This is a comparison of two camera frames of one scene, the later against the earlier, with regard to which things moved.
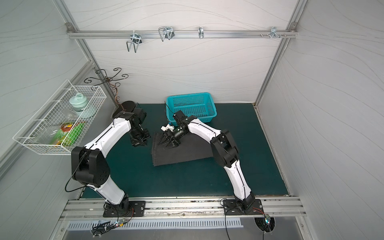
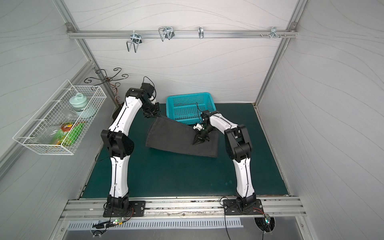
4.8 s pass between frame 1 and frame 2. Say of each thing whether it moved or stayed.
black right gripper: moved
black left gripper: moved
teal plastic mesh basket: stayed
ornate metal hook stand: stayed
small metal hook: stayed
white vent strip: stayed
